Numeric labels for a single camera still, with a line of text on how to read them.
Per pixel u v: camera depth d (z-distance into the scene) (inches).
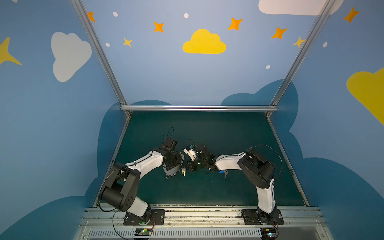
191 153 32.7
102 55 33.8
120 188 17.2
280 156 39.6
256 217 29.2
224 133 46.6
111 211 17.6
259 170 20.5
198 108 43.7
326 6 27.6
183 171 35.5
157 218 29.3
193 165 32.5
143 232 27.9
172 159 30.1
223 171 35.7
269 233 28.2
